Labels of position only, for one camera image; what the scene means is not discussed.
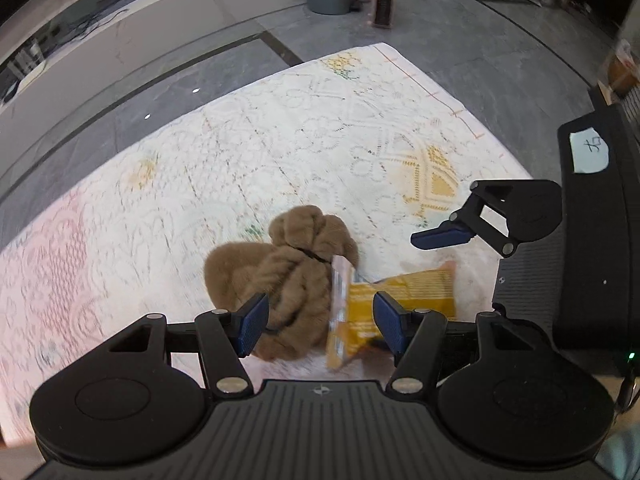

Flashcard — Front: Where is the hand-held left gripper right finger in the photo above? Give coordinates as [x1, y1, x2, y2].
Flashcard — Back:
[372, 291, 540, 396]

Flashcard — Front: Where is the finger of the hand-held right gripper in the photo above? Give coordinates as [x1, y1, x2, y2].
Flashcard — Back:
[410, 180, 519, 259]

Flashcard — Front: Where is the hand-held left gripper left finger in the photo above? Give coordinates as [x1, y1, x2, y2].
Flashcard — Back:
[100, 293, 271, 397]

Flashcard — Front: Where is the yellow snack packet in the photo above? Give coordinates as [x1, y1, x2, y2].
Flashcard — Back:
[325, 255, 459, 372]

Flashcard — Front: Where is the brown fuzzy towel bundle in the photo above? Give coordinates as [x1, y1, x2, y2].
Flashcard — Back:
[204, 205, 362, 362]

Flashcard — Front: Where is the cream patterned mat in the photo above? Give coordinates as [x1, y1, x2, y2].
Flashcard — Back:
[0, 42, 537, 448]

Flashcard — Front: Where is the cardboard box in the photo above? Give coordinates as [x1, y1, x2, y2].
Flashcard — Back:
[606, 39, 640, 97]

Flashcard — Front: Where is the light blue cloth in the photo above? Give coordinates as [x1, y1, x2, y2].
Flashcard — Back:
[595, 420, 640, 480]

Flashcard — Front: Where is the pink space heater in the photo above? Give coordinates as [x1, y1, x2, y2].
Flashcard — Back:
[372, 0, 399, 29]

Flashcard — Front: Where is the long white cabinet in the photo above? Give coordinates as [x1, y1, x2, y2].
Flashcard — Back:
[0, 0, 307, 112]

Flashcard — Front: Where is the black wrist strap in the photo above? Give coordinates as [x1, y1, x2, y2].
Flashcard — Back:
[617, 374, 640, 415]

